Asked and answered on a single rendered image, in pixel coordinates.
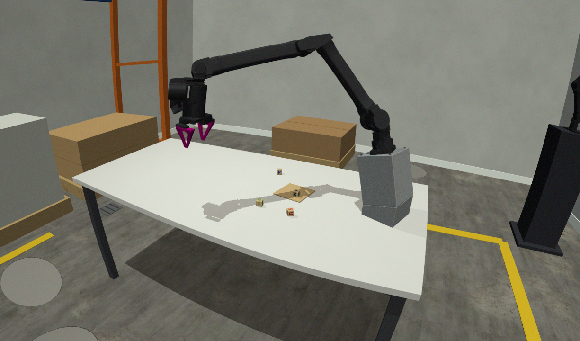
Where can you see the tan flat mat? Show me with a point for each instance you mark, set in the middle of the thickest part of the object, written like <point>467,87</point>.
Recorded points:
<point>287,192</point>

